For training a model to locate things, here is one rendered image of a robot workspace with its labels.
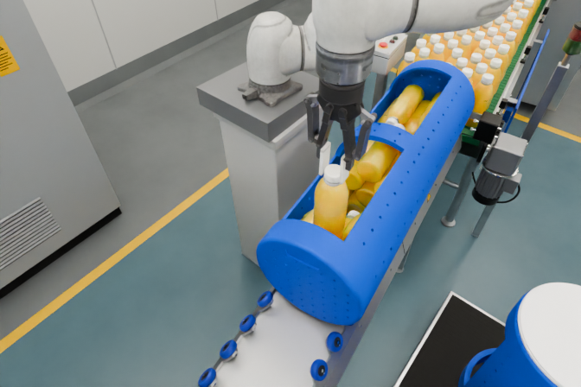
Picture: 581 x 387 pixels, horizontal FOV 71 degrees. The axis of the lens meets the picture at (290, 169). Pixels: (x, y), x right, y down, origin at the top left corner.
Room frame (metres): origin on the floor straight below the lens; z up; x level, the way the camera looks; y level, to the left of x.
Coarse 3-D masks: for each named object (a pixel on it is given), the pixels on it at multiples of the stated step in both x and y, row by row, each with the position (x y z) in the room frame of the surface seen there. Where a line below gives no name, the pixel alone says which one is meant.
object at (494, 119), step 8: (488, 112) 1.21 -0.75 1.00; (480, 120) 1.17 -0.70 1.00; (488, 120) 1.17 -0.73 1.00; (496, 120) 1.17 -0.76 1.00; (472, 128) 1.20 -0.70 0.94; (480, 128) 1.16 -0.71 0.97; (488, 128) 1.15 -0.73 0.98; (496, 128) 1.14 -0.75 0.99; (480, 136) 1.16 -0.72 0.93; (488, 136) 1.14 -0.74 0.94; (496, 136) 1.15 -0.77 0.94
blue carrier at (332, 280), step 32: (416, 64) 1.21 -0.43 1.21; (448, 64) 1.18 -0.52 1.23; (384, 96) 1.18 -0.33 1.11; (448, 96) 1.02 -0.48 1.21; (384, 128) 0.85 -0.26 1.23; (448, 128) 0.92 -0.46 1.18; (416, 160) 0.76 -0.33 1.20; (384, 192) 0.64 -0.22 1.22; (416, 192) 0.68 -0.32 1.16; (288, 224) 0.55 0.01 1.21; (384, 224) 0.56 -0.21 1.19; (288, 256) 0.49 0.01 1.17; (320, 256) 0.46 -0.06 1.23; (352, 256) 0.47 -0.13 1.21; (384, 256) 0.50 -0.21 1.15; (288, 288) 0.50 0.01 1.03; (320, 288) 0.45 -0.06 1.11; (352, 288) 0.41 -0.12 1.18; (352, 320) 0.40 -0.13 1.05
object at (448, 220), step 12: (552, 0) 2.45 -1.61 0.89; (540, 24) 2.13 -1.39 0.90; (516, 72) 1.66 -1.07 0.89; (504, 96) 1.46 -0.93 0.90; (468, 144) 1.37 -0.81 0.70; (480, 144) 1.37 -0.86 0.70; (480, 156) 1.17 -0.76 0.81; (468, 168) 1.46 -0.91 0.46; (444, 180) 1.52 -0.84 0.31; (468, 180) 1.44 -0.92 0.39; (456, 192) 1.46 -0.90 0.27; (456, 204) 1.45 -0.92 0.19; (444, 216) 1.50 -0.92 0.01
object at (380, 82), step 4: (376, 76) 1.58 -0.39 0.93; (380, 76) 1.57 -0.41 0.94; (384, 76) 1.56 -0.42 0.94; (376, 80) 1.58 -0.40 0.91; (380, 80) 1.57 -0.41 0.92; (384, 80) 1.56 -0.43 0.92; (376, 84) 1.58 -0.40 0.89; (380, 84) 1.57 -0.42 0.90; (384, 84) 1.57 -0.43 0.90; (376, 88) 1.58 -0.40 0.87; (380, 88) 1.57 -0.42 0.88; (384, 88) 1.58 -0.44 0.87; (376, 92) 1.58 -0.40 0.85; (380, 92) 1.56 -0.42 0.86; (384, 92) 1.59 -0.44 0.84; (376, 96) 1.57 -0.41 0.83; (380, 96) 1.56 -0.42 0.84; (376, 100) 1.57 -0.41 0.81; (372, 104) 1.58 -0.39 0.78; (376, 104) 1.57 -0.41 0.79; (372, 108) 1.58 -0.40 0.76
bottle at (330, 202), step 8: (320, 184) 0.57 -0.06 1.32; (328, 184) 0.56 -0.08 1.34; (336, 184) 0.55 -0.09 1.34; (344, 184) 0.57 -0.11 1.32; (320, 192) 0.56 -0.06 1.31; (328, 192) 0.55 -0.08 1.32; (336, 192) 0.55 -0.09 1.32; (344, 192) 0.55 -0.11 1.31; (320, 200) 0.55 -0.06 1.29; (328, 200) 0.54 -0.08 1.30; (336, 200) 0.54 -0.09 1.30; (344, 200) 0.55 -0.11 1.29; (320, 208) 0.55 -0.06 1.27; (328, 208) 0.54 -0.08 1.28; (336, 208) 0.54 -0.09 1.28; (344, 208) 0.55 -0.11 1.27; (320, 216) 0.55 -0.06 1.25; (328, 216) 0.54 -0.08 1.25; (336, 216) 0.54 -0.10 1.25; (344, 216) 0.55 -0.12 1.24; (320, 224) 0.54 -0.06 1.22; (328, 224) 0.54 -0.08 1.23; (336, 224) 0.54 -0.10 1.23; (344, 224) 0.56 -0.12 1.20; (336, 232) 0.54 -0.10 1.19
